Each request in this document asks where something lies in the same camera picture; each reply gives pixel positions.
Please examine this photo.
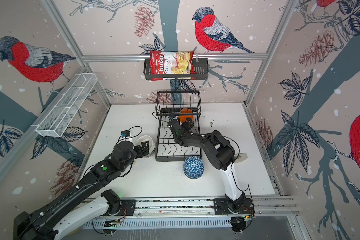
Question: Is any orange plastic bowl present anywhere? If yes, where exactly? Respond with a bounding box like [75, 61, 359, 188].
[179, 107, 195, 123]

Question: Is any red cassava chips bag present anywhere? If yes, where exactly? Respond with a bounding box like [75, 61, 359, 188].
[146, 51, 195, 81]

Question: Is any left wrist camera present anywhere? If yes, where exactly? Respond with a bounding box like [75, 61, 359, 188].
[121, 130, 131, 139]

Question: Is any white ceramic bowl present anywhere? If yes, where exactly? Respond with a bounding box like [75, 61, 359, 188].
[137, 135, 156, 158]

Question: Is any white wire mesh basket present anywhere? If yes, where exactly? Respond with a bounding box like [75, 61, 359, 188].
[36, 73, 98, 137]

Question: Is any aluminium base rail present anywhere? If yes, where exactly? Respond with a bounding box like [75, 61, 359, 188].
[86, 195, 299, 232]

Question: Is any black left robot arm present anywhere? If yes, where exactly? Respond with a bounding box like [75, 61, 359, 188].
[13, 141, 150, 240]

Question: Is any black wire dish rack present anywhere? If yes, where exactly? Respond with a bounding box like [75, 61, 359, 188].
[154, 90, 203, 162]

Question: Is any white tape roll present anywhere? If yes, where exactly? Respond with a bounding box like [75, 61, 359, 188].
[235, 153, 248, 164]

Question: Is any blue patterned bowl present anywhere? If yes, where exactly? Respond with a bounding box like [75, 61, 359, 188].
[183, 156, 205, 179]

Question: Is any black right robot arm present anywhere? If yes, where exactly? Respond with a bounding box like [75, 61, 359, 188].
[168, 118, 255, 217]

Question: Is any black wall shelf basket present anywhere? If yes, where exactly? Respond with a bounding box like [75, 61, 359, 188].
[143, 58, 209, 81]

